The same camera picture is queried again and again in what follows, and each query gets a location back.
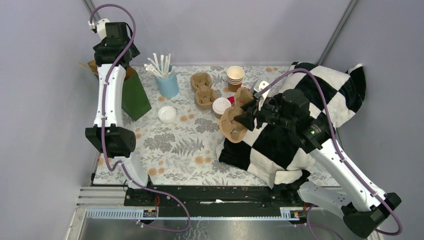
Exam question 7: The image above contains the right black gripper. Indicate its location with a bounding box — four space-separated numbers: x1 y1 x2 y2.
233 95 295 132

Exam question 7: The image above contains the stack of brown paper cups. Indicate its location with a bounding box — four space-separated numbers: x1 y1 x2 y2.
226 66 245 93

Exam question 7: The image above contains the brown paper coffee cup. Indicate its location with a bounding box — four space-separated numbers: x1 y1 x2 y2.
212 97 232 119

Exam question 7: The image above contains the green brown paper bag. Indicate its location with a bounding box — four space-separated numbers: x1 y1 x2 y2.
81 60 152 127

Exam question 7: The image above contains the brown cardboard cup carrier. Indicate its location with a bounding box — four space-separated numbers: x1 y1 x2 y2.
190 72 218 110

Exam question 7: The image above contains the white plastic cup lid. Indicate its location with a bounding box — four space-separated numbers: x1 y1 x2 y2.
158 105 177 124

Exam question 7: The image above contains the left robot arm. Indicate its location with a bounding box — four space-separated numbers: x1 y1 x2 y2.
85 18 155 206

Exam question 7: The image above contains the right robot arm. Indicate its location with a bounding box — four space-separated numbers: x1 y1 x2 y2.
234 89 401 238

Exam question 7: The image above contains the red cloth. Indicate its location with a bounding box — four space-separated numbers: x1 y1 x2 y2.
227 96 235 105

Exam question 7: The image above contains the black white checkered blanket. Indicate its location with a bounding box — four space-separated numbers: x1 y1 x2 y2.
216 62 366 188

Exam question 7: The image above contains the light blue straw cup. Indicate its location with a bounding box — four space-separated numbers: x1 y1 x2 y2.
154 65 179 98

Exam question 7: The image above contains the floral table mat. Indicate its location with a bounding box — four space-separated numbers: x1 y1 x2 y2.
92 64 345 188

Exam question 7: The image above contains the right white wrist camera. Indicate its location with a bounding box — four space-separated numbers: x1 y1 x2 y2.
250 80 272 111

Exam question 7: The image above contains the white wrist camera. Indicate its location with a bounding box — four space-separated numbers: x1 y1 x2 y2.
88 18 110 40
250 80 272 111

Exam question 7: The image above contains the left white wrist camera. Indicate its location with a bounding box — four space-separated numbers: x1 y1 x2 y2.
88 18 110 40

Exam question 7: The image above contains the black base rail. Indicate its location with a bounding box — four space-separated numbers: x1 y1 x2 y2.
124 185 306 218

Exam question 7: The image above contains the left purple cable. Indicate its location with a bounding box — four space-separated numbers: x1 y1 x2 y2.
88 3 192 233

